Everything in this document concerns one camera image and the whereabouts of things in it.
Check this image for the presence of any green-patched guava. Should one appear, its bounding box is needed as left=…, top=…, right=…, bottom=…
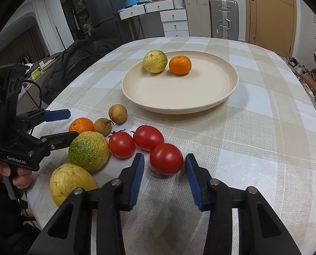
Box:
left=68, top=131, right=111, bottom=172

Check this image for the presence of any person's left hand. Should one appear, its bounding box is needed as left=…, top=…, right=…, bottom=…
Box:
left=0, top=161, right=33, bottom=190

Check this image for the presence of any cream round plate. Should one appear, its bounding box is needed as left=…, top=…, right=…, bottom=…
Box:
left=121, top=50, right=239, bottom=115

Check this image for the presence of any black jacket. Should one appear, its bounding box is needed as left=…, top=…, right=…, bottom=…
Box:
left=41, top=38, right=121, bottom=106

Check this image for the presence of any small yellow-green guava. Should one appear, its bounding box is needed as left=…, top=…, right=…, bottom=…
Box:
left=143, top=50, right=168, bottom=74

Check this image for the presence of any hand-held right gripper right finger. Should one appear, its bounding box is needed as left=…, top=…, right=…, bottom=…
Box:
left=185, top=153, right=303, bottom=255

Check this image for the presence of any beige suitcase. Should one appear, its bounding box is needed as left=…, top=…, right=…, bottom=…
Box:
left=184, top=0, right=211, bottom=38

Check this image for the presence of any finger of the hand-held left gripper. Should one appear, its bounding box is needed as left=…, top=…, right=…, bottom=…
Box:
left=40, top=131, right=80, bottom=150
left=16, top=108, right=71, bottom=132

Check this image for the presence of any large yellow guava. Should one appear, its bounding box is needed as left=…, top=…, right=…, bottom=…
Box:
left=50, top=163, right=98, bottom=208

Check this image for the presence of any brown longan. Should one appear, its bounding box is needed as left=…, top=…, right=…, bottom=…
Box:
left=94, top=118, right=113, bottom=135
left=109, top=104, right=128, bottom=124

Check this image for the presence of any silver suitcase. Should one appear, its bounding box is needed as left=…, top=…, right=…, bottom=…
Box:
left=210, top=0, right=239, bottom=40

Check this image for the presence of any orange mandarin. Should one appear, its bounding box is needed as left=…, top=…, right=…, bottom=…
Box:
left=69, top=118, right=95, bottom=135
left=169, top=55, right=192, bottom=75

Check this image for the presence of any wooden door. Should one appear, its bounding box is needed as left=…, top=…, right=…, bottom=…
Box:
left=244, top=0, right=298, bottom=57

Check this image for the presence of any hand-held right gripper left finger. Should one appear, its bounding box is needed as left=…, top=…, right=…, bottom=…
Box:
left=34, top=153, right=145, bottom=255

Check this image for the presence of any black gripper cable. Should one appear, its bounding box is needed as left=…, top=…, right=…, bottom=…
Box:
left=22, top=80, right=43, bottom=110

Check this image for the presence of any white drawer desk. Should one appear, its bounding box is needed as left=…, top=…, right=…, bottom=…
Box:
left=118, top=0, right=189, bottom=38

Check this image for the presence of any dark grey fridge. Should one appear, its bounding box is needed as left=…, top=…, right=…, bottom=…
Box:
left=83, top=0, right=132, bottom=42

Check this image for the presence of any beige checked tablecloth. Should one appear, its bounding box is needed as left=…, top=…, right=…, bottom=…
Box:
left=22, top=37, right=316, bottom=255

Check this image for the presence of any red tomato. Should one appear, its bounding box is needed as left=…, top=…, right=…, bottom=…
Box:
left=108, top=130, right=136, bottom=159
left=150, top=143, right=184, bottom=176
left=133, top=125, right=165, bottom=152

